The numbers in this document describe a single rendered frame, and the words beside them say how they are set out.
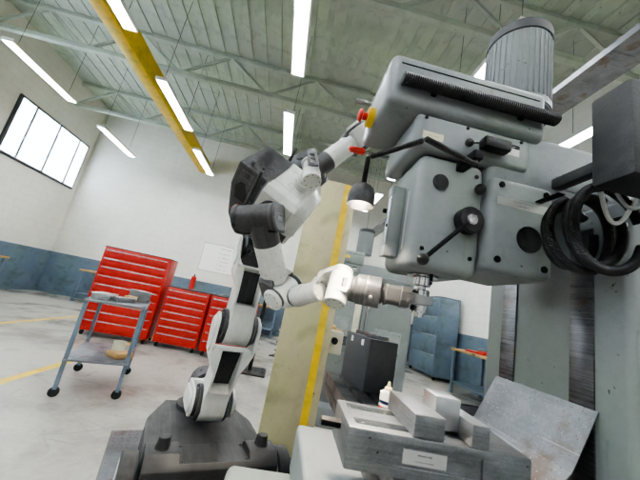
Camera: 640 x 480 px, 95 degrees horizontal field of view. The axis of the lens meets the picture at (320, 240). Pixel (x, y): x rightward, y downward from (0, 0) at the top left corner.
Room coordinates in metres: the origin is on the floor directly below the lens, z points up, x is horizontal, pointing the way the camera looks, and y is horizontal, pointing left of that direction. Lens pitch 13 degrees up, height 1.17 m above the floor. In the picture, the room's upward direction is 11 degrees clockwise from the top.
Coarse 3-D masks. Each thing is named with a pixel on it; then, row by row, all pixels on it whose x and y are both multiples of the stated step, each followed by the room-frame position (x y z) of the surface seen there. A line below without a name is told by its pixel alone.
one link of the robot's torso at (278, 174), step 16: (256, 160) 0.98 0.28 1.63; (272, 160) 1.03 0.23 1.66; (288, 160) 1.07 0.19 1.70; (240, 176) 0.98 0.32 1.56; (256, 176) 0.96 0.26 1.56; (272, 176) 0.98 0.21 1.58; (288, 176) 1.02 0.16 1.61; (240, 192) 1.03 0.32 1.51; (256, 192) 1.00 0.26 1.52; (272, 192) 0.95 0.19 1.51; (288, 192) 0.98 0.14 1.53; (304, 192) 1.02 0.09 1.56; (320, 192) 1.11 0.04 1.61; (288, 208) 0.96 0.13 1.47; (304, 208) 1.00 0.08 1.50; (288, 224) 1.01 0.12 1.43
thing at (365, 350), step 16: (352, 336) 1.29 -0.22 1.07; (368, 336) 1.19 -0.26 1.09; (384, 336) 1.20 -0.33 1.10; (352, 352) 1.26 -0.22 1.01; (368, 352) 1.14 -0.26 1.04; (384, 352) 1.15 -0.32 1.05; (352, 368) 1.24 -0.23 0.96; (368, 368) 1.14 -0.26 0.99; (384, 368) 1.15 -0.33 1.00; (352, 384) 1.22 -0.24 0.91; (368, 384) 1.14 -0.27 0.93; (384, 384) 1.15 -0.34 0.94
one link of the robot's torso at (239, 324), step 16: (240, 240) 1.28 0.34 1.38; (240, 256) 1.25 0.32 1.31; (240, 272) 1.25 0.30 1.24; (256, 272) 1.31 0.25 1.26; (240, 288) 1.30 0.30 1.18; (256, 288) 1.33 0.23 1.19; (240, 304) 1.28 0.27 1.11; (256, 304) 1.28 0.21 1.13; (224, 320) 1.24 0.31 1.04; (240, 320) 1.26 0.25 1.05; (256, 320) 1.31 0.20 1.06; (224, 336) 1.24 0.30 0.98; (240, 336) 1.27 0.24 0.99
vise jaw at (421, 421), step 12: (396, 396) 0.69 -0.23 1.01; (408, 396) 0.71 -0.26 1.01; (396, 408) 0.68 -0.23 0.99; (408, 408) 0.63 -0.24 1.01; (420, 408) 0.63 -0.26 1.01; (408, 420) 0.62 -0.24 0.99; (420, 420) 0.59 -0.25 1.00; (432, 420) 0.59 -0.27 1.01; (444, 420) 0.59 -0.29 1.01; (420, 432) 0.59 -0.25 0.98; (432, 432) 0.59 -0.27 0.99; (444, 432) 0.59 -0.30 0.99
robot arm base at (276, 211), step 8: (232, 208) 0.89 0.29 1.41; (272, 208) 0.86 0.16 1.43; (280, 208) 0.91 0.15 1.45; (232, 216) 0.89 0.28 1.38; (272, 216) 0.86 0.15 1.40; (280, 216) 0.91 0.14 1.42; (232, 224) 0.90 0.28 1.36; (272, 224) 0.87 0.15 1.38; (280, 224) 0.91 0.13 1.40; (240, 232) 0.93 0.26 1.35; (248, 232) 0.97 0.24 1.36; (280, 232) 0.95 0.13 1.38
